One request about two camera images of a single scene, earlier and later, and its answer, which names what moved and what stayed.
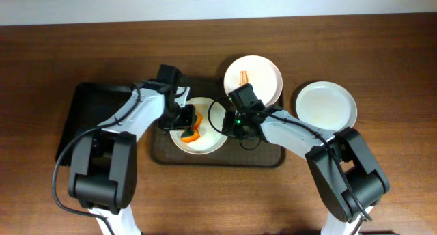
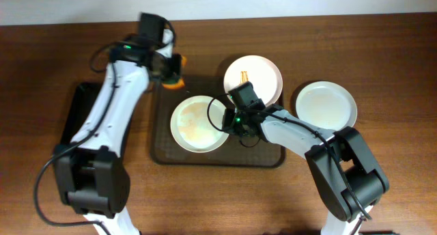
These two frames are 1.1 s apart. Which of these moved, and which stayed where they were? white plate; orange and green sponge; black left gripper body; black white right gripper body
Moved: black left gripper body; orange and green sponge
Stayed: black white right gripper body; white plate
